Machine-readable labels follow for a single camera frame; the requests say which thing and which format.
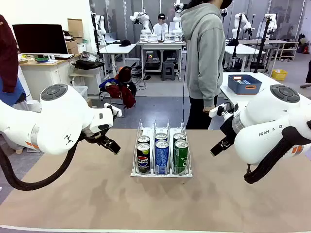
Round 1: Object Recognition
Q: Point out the grey metal workbench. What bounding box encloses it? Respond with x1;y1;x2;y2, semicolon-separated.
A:
136;40;187;81

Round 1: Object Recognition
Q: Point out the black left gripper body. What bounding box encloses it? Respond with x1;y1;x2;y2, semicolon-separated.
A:
81;127;114;148

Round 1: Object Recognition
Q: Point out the white wire can dispenser rack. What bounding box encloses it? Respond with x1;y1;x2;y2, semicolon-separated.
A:
130;119;193;178

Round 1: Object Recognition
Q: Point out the white background table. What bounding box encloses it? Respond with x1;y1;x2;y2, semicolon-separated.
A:
223;43;267;72

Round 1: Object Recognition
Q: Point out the black computer monitor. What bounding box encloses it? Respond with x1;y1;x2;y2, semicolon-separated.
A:
12;24;69;55

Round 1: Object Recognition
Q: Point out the large brown cardboard box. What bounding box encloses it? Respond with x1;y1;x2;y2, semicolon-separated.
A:
67;18;84;38

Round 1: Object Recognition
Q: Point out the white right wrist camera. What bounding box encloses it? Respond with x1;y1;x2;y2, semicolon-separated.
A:
208;102;231;119

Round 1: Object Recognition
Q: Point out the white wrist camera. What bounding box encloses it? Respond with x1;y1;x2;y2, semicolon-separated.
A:
208;102;231;119
104;102;122;118

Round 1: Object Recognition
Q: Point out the large white table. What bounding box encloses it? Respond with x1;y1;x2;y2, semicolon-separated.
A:
208;72;311;131

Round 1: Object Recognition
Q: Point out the clear plastic storage box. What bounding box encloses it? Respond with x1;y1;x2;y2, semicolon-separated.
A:
72;86;88;100

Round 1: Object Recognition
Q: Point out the right forearm grey sleeve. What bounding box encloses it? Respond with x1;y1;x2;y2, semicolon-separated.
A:
203;72;225;109

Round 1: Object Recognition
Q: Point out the black sleeved right arm cable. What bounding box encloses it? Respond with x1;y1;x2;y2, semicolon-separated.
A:
243;126;311;184

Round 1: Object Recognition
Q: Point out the seated person in white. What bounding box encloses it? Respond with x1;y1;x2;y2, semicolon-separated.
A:
152;13;169;37

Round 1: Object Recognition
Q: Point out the black tripod stand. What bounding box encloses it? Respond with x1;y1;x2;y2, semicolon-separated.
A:
254;16;272;73

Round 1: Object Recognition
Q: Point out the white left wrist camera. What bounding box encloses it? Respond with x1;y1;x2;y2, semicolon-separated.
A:
104;102;122;118

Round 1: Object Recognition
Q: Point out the person in grey hoodie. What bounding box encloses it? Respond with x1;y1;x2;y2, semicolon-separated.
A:
180;0;234;130

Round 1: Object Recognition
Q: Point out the white desk cabinet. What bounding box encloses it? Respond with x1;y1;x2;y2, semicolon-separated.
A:
18;54;82;101

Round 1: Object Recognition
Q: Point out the small brown cardboard box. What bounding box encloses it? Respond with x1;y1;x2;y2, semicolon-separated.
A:
65;38;80;55

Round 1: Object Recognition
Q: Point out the black Pepsi can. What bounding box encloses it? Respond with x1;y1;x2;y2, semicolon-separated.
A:
136;142;151;174
137;135;151;146

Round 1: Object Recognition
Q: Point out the white table with cap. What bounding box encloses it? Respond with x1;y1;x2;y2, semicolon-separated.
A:
99;43;137;78

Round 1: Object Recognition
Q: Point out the blue plastic bin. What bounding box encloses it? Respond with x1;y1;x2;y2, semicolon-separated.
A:
227;74;262;95

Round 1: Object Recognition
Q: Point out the black metal chair frame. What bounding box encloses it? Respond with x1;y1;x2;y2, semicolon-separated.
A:
98;94;127;118

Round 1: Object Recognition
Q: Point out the red black jacket pile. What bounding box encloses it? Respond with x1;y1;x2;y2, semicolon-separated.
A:
99;66;137;109

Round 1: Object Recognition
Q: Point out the yellow plastic crate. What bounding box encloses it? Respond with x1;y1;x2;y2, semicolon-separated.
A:
271;69;288;81

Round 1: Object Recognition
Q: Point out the green Chilsung cider can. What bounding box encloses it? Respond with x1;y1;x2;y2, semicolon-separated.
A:
173;140;190;175
173;133;187;144

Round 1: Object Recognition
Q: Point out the grey plastic stool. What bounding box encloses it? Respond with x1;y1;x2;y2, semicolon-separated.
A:
160;61;176;81

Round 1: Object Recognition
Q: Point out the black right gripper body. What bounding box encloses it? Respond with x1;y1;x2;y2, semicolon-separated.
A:
219;117;238;144

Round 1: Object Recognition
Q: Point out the person in maroon sweater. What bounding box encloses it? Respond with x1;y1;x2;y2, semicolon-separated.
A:
0;14;27;106

